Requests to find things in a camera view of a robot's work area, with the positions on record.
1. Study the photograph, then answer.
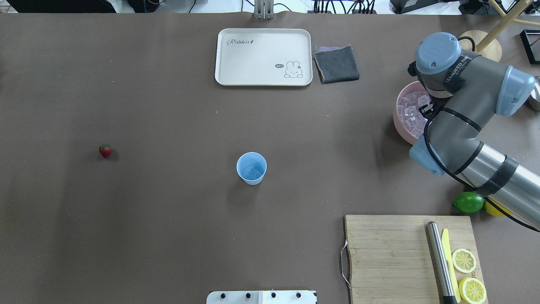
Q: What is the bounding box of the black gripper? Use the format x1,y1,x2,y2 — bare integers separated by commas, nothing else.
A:
420,100,443,120

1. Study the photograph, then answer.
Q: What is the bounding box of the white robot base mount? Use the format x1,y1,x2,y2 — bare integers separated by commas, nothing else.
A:
206,289,318,304

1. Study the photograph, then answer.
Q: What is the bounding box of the wooden cutting board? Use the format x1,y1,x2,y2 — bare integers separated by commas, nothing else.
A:
344,215,479,304

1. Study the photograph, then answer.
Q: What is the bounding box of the green lime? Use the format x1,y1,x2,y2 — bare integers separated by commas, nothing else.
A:
453,192,485,214

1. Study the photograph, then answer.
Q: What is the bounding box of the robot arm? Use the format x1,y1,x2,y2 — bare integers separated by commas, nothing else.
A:
408,32,540,231

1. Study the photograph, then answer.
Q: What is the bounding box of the lower yellow lemon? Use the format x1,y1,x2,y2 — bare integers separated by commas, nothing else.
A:
484,200,505,217

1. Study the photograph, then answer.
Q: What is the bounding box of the steel handled knife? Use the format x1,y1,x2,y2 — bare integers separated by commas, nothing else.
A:
426,221,457,304

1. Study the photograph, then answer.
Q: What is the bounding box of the grey folded cloth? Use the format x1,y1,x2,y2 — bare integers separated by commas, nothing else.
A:
313,46,359,84

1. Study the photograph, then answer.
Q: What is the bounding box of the lemon slice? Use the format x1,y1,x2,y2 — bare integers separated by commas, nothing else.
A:
458,277,487,304
451,248,477,274

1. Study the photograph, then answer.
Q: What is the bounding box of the cream rabbit tray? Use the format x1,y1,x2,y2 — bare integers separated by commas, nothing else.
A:
214,28,313,87

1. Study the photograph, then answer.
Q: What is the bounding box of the pink bowl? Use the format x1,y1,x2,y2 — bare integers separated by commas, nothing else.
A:
393,81,427,145

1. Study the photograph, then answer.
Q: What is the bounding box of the red strawberry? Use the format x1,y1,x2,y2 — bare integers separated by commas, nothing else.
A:
98,144,113,158

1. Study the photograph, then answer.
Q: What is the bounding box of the upper lemon slice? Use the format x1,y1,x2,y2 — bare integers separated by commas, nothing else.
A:
451,248,477,274

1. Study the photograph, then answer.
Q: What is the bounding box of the steel scoop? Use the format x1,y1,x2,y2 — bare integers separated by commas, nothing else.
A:
528,76,540,112

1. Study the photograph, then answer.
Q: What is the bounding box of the clear ice cubes pile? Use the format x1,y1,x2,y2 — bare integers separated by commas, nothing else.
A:
397,91,431,138

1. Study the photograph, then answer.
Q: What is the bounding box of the lower lemon slice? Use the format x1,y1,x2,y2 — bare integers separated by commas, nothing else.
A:
458,277,487,304

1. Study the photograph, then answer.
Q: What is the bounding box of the clear ice cube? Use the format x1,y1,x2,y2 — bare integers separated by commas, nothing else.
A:
249,168,264,179

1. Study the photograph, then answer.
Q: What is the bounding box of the wooden stand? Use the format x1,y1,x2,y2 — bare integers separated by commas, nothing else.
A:
457,0,540,62

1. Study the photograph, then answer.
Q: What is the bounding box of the light blue cup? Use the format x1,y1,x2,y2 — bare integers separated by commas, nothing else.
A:
236,152,267,185

